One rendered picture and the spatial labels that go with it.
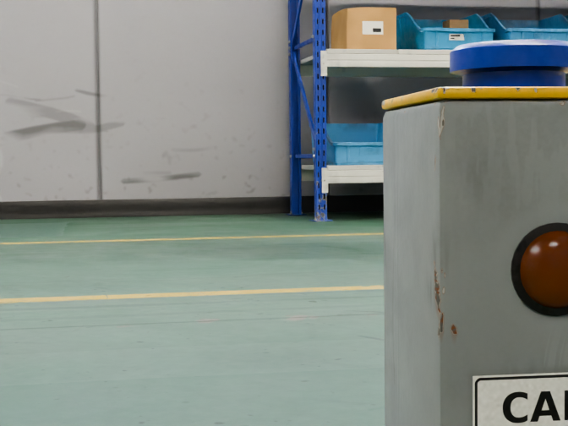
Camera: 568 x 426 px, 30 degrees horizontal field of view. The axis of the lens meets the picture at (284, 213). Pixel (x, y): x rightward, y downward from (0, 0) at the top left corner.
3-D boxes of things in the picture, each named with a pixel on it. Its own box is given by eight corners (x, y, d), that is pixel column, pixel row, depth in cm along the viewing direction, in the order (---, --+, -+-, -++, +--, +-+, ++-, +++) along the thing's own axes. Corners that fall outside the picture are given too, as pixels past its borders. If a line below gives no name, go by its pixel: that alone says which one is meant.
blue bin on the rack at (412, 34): (388, 60, 547) (388, 19, 546) (457, 61, 555) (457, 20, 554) (422, 50, 498) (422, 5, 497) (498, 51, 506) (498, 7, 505)
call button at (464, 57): (600, 106, 32) (600, 37, 32) (472, 106, 31) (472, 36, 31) (549, 111, 36) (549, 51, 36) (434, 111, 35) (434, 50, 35)
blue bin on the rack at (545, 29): (472, 60, 553) (472, 19, 552) (540, 60, 560) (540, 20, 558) (508, 50, 504) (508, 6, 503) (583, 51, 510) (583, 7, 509)
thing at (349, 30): (396, 50, 498) (396, 7, 497) (346, 50, 493) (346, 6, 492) (378, 57, 528) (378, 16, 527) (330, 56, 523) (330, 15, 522)
